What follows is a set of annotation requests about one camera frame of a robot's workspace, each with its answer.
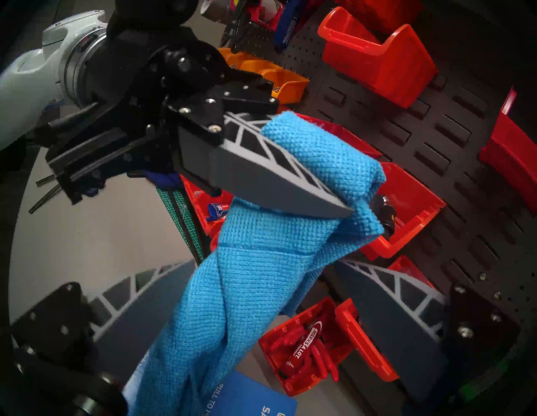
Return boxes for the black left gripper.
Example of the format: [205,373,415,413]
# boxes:
[36,23,281,206]

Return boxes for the blue microfiber shop towel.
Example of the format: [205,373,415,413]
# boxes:
[126,110,387,416]

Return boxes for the black bar clamp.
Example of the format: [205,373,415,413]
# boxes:
[219,0,253,47]

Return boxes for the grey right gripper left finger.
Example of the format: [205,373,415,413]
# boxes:
[10,260,196,388]

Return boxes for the orange parts bin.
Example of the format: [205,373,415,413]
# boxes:
[235,59,277,75]
[218,47,245,70]
[259,69,311,105]

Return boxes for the red Marks-A-Lot marker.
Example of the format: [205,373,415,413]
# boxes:
[293,320,324,362]

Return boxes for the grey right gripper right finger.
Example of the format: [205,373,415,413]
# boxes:
[334,260,521,399]

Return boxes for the green cutting mat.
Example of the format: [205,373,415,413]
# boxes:
[156,187,207,265]

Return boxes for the red white labelled container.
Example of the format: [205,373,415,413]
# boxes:
[248,0,291,22]

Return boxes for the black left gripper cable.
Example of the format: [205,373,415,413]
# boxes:
[36,103,105,147]

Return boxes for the grey duct tape roll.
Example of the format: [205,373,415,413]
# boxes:
[200,0,228,19]

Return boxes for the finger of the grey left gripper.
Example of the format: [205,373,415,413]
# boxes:
[167,94,356,219]

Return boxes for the blue cleaning cloth box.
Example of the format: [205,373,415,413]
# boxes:
[216,369,299,416]

